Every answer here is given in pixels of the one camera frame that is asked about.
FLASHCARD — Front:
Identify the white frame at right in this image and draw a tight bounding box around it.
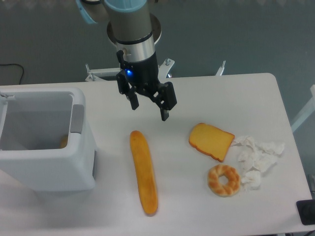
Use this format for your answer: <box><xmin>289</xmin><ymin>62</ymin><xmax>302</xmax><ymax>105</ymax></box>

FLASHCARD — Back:
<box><xmin>291</xmin><ymin>85</ymin><xmax>315</xmax><ymax>133</ymax></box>

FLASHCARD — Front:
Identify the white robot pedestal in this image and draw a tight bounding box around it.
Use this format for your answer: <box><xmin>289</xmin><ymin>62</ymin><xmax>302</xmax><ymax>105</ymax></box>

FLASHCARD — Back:
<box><xmin>107</xmin><ymin>14</ymin><xmax>161</xmax><ymax>62</ymax></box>

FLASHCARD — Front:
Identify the orange toast slice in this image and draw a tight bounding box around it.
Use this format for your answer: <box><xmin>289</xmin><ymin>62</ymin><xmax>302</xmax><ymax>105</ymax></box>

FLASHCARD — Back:
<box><xmin>189</xmin><ymin>123</ymin><xmax>235</xmax><ymax>162</ymax></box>

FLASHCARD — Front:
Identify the long baguette bread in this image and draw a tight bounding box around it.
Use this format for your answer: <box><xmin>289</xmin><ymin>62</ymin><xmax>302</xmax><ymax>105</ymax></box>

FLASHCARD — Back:
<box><xmin>129</xmin><ymin>130</ymin><xmax>158</xmax><ymax>215</ymax></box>

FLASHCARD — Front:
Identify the white trash can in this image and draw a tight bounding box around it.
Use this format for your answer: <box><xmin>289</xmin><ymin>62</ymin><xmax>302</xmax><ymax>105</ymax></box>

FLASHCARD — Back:
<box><xmin>0</xmin><ymin>87</ymin><xmax>97</xmax><ymax>191</ymax></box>

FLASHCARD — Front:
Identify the braided ring bread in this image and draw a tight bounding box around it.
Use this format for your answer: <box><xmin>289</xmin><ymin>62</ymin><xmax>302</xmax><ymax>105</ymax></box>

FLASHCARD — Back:
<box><xmin>207</xmin><ymin>164</ymin><xmax>241</xmax><ymax>197</ymax></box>

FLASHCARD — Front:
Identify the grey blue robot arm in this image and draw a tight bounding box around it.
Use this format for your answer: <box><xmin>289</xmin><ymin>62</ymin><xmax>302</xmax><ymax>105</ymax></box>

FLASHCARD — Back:
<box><xmin>76</xmin><ymin>0</ymin><xmax>177</xmax><ymax>121</ymax></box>

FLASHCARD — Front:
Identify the round twisted bread bun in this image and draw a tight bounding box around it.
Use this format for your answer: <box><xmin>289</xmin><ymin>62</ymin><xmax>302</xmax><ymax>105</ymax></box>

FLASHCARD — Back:
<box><xmin>59</xmin><ymin>135</ymin><xmax>68</xmax><ymax>148</ymax></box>

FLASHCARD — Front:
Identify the black cable on floor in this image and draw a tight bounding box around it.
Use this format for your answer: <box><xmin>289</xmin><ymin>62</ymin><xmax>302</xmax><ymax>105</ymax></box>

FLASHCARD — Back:
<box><xmin>0</xmin><ymin>63</ymin><xmax>25</xmax><ymax>86</ymax></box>

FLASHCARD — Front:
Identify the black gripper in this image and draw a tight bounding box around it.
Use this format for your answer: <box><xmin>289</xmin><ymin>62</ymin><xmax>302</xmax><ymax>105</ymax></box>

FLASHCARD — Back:
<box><xmin>116</xmin><ymin>51</ymin><xmax>177</xmax><ymax>121</ymax></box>

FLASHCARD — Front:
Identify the crumpled white tissue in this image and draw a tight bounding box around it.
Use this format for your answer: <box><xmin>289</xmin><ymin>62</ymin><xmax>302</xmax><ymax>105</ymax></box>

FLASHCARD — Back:
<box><xmin>231</xmin><ymin>136</ymin><xmax>285</xmax><ymax>191</ymax></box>

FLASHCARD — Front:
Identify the white metal base frame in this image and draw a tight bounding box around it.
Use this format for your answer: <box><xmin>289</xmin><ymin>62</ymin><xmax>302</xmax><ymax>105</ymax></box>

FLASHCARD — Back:
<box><xmin>85</xmin><ymin>58</ymin><xmax>227</xmax><ymax>83</ymax></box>

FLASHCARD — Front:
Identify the black device at edge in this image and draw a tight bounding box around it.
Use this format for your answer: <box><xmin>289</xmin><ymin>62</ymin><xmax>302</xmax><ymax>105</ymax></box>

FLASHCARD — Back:
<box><xmin>296</xmin><ymin>200</ymin><xmax>315</xmax><ymax>225</ymax></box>

